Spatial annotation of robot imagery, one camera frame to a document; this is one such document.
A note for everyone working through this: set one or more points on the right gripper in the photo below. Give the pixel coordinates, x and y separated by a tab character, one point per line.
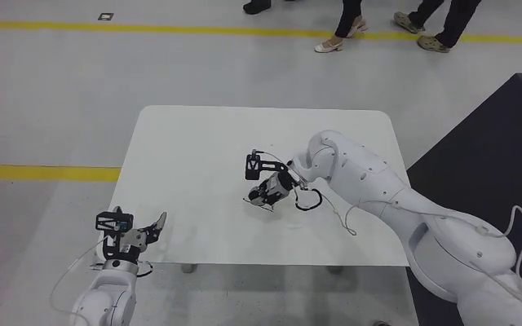
282	182

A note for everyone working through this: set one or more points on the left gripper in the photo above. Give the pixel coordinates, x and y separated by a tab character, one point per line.
132	240

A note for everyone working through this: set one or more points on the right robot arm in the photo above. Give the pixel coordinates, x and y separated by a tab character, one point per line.
391	195

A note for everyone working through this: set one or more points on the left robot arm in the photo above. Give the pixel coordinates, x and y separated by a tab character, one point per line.
107	297

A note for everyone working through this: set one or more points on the white table leg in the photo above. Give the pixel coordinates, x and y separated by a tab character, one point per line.
189	268

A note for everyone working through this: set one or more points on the person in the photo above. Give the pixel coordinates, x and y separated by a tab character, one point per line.
348	16
257	5
456	20

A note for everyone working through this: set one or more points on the small floor tag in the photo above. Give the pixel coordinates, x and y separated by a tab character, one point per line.
105	16

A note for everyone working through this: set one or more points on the dark floor mat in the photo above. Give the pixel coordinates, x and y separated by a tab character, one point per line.
481	155

